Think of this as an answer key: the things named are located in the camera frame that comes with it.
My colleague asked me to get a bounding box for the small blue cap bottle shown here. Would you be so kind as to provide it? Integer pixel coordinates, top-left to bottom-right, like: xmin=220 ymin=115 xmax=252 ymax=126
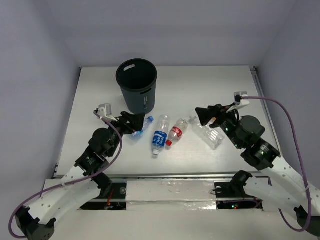
xmin=131 ymin=116 xmax=154 ymax=139

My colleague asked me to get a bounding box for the aluminium table front rail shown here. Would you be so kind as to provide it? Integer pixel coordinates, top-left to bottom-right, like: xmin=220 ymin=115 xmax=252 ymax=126
xmin=51 ymin=171 xmax=271 ymax=181

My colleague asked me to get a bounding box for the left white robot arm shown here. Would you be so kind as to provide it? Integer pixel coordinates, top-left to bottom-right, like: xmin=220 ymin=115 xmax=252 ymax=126
xmin=9 ymin=109 xmax=145 ymax=240

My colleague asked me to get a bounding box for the aluminium table rail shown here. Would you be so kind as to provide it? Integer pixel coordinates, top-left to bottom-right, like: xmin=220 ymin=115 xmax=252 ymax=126
xmin=51 ymin=171 xmax=271 ymax=181
xmin=250 ymin=66 xmax=282 ymax=154

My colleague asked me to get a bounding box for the aluminium table right rail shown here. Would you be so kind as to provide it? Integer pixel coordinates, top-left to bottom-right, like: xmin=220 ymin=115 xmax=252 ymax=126
xmin=250 ymin=66 xmax=282 ymax=154

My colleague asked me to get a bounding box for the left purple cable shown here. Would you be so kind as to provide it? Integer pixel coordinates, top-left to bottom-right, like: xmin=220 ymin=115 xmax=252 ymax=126
xmin=9 ymin=111 xmax=124 ymax=238

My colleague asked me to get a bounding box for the dark grey plastic bin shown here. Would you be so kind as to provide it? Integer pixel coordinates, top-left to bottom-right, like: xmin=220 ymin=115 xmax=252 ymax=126
xmin=115 ymin=58 xmax=158 ymax=114

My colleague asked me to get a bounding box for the blue label clear bottle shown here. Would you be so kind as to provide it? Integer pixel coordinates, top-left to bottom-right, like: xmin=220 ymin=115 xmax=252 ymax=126
xmin=151 ymin=115 xmax=171 ymax=158

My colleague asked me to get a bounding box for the purple cable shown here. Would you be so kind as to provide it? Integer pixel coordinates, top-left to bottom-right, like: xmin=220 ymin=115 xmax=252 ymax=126
xmin=9 ymin=111 xmax=124 ymax=238
xmin=246 ymin=96 xmax=313 ymax=231

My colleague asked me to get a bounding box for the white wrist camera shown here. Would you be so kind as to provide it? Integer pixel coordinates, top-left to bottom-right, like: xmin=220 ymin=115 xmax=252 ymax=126
xmin=93 ymin=103 xmax=113 ymax=122
xmin=227 ymin=91 xmax=250 ymax=112

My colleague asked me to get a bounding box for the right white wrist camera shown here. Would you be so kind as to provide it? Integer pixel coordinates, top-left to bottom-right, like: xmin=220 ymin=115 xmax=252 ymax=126
xmin=227 ymin=91 xmax=250 ymax=112

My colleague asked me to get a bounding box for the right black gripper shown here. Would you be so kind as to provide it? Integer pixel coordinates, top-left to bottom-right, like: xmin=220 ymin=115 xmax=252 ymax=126
xmin=196 ymin=101 xmax=244 ymax=149

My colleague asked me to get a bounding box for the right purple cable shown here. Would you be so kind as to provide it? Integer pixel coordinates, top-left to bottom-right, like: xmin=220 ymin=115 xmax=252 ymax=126
xmin=246 ymin=96 xmax=313 ymax=231

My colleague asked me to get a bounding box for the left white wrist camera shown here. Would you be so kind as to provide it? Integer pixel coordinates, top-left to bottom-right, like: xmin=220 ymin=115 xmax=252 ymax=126
xmin=93 ymin=103 xmax=113 ymax=122

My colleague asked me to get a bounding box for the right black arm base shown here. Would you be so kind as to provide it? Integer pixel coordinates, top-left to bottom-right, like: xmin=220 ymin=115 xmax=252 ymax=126
xmin=210 ymin=170 xmax=263 ymax=210

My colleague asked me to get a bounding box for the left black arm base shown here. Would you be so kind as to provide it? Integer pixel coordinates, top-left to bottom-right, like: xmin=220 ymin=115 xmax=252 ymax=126
xmin=97 ymin=179 xmax=127 ymax=211

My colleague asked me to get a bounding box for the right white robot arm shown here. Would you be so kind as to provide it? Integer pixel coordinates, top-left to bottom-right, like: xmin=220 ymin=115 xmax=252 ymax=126
xmin=195 ymin=104 xmax=320 ymax=237

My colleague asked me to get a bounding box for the clear ribbed unlabelled bottle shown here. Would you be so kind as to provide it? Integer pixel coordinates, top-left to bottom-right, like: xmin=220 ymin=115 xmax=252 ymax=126
xmin=189 ymin=116 xmax=224 ymax=150

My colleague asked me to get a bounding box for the red label clear bottle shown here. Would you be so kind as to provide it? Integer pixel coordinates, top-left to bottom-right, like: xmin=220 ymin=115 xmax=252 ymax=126
xmin=165 ymin=118 xmax=189 ymax=149

